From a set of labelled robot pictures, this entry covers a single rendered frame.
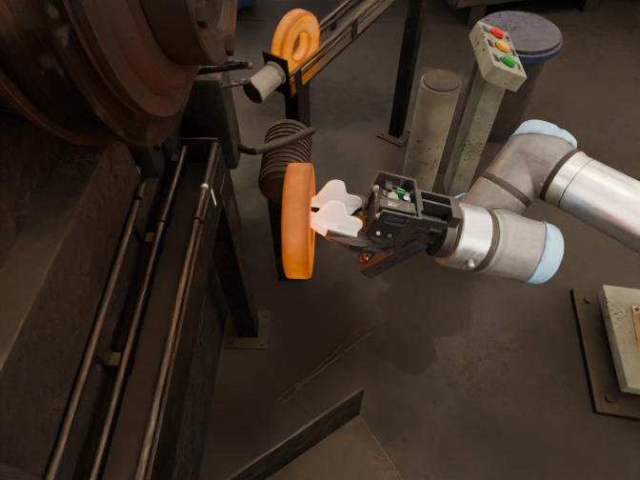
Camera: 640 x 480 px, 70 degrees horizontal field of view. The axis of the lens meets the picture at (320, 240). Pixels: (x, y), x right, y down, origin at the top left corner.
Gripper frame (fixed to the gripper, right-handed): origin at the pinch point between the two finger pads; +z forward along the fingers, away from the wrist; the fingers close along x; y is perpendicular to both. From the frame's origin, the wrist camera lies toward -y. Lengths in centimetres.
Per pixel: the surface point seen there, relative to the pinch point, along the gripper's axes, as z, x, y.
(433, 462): -55, 12, -72
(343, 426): -13.1, 20.5, -20.9
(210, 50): 14.5, -6.9, 15.3
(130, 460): 15.2, 26.5, -26.9
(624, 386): -101, -6, -47
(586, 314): -105, -32, -55
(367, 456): -16.5, 24.5, -20.4
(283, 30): 5, -62, -9
